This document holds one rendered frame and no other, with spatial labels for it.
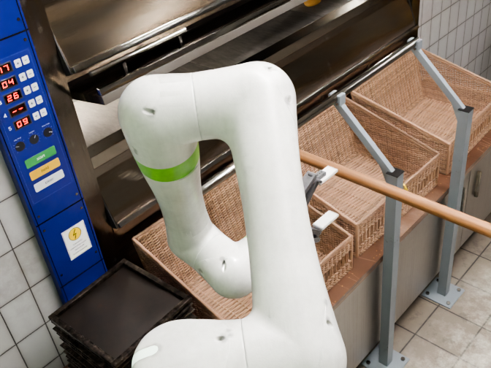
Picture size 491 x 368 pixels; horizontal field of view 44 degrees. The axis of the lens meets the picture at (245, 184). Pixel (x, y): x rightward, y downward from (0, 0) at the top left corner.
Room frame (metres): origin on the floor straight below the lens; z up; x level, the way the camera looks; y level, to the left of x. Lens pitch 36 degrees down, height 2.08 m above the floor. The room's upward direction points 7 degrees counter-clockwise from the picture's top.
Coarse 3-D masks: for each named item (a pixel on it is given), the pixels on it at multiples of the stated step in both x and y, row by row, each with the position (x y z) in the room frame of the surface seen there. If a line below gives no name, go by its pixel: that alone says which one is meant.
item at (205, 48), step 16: (256, 0) 2.03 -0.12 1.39; (272, 0) 1.97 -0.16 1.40; (304, 0) 1.94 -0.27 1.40; (224, 16) 1.91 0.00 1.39; (240, 16) 1.86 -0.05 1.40; (272, 16) 1.83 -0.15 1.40; (192, 32) 1.80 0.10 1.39; (208, 32) 1.76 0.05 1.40; (240, 32) 1.73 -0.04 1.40; (160, 48) 1.71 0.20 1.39; (176, 48) 1.66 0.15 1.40; (208, 48) 1.64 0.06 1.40; (128, 64) 1.62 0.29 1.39; (144, 64) 1.58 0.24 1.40; (176, 64) 1.55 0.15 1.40; (96, 80) 1.53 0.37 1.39; (112, 80) 1.50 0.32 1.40; (80, 96) 1.46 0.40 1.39; (96, 96) 1.40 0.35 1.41; (112, 96) 1.40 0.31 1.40
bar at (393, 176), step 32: (384, 64) 1.87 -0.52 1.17; (448, 96) 1.91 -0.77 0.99; (352, 128) 1.65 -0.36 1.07; (384, 160) 1.57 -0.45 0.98; (384, 224) 1.54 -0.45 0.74; (448, 224) 1.86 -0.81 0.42; (384, 256) 1.54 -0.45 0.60; (448, 256) 1.85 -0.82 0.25; (384, 288) 1.53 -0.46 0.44; (448, 288) 1.86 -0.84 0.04; (384, 320) 1.53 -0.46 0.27; (384, 352) 1.52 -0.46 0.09
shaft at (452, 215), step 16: (304, 160) 1.32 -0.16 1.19; (320, 160) 1.29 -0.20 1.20; (352, 176) 1.21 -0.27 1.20; (368, 176) 1.20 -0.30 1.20; (384, 192) 1.14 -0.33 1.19; (400, 192) 1.12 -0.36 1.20; (416, 208) 1.08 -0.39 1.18; (432, 208) 1.05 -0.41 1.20; (448, 208) 1.04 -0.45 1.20; (464, 224) 0.99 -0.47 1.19; (480, 224) 0.98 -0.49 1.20
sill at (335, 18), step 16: (352, 0) 2.48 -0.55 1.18; (368, 0) 2.47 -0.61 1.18; (336, 16) 2.33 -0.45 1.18; (352, 16) 2.38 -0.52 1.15; (304, 32) 2.20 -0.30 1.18; (320, 32) 2.23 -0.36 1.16; (272, 48) 2.09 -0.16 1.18; (288, 48) 2.10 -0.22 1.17; (96, 144) 1.56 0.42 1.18; (112, 144) 1.55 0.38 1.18; (96, 160) 1.50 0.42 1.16
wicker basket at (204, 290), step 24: (216, 192) 1.73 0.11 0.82; (216, 216) 1.70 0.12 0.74; (240, 216) 1.75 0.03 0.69; (312, 216) 1.64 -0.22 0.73; (144, 240) 1.52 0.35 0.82; (336, 240) 1.56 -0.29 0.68; (144, 264) 1.48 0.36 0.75; (168, 264) 1.52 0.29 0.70; (336, 264) 1.53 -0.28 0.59; (192, 288) 1.50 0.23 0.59; (192, 312) 1.31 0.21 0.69; (216, 312) 1.38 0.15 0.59; (240, 312) 1.37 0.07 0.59
